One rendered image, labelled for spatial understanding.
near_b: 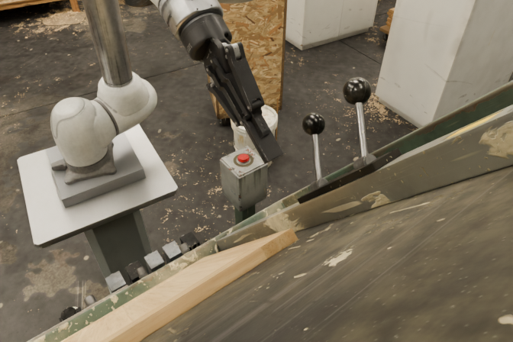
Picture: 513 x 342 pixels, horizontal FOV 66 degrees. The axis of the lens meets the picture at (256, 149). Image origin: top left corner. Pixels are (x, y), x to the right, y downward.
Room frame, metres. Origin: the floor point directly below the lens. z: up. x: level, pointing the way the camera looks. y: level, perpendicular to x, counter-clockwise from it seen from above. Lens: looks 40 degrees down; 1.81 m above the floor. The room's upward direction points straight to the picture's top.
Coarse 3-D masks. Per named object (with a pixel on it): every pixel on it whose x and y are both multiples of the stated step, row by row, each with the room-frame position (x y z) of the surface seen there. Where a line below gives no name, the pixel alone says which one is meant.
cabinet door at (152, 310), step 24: (264, 240) 0.37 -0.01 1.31; (288, 240) 0.34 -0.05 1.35; (192, 264) 0.58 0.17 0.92; (216, 264) 0.39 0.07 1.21; (240, 264) 0.30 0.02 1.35; (168, 288) 0.40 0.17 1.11; (192, 288) 0.27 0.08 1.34; (216, 288) 0.27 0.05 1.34; (120, 312) 0.40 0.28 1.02; (144, 312) 0.28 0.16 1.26; (168, 312) 0.23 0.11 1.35; (72, 336) 0.39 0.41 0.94; (96, 336) 0.28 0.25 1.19; (120, 336) 0.20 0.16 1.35; (144, 336) 0.21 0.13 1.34
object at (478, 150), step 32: (480, 128) 0.26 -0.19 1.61; (512, 128) 0.24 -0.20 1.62; (416, 160) 0.29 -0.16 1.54; (448, 160) 0.27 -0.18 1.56; (480, 160) 0.25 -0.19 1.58; (512, 160) 0.23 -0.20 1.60; (352, 192) 0.34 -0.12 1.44; (384, 192) 0.31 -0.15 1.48; (416, 192) 0.28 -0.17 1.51; (256, 224) 0.51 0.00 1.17; (288, 224) 0.44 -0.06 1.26
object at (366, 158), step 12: (348, 84) 0.45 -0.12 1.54; (360, 84) 0.45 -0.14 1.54; (348, 96) 0.44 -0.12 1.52; (360, 96) 0.44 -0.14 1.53; (360, 108) 0.43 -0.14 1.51; (360, 120) 0.41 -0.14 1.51; (360, 132) 0.40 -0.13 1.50; (360, 144) 0.39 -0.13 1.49; (360, 156) 0.38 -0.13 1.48; (372, 156) 0.36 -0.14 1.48
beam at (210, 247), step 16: (272, 208) 0.78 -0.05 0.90; (240, 224) 0.72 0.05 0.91; (208, 240) 0.70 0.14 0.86; (192, 256) 0.62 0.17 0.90; (160, 272) 0.57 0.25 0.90; (176, 272) 0.58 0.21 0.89; (128, 288) 0.52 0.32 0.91; (144, 288) 0.53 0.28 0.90; (112, 304) 0.48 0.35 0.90; (80, 320) 0.44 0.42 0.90; (96, 320) 0.45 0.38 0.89; (48, 336) 0.40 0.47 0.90; (64, 336) 0.41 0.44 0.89
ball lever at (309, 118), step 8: (312, 112) 0.52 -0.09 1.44; (304, 120) 0.51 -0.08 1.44; (312, 120) 0.50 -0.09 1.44; (320, 120) 0.50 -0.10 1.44; (304, 128) 0.50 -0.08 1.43; (312, 128) 0.49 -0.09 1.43; (320, 128) 0.49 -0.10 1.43; (312, 136) 0.49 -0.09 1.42; (312, 144) 0.48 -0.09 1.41; (320, 160) 0.46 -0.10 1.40; (320, 168) 0.44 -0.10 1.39; (320, 176) 0.43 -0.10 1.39; (312, 184) 0.42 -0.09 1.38; (320, 184) 0.41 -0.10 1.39
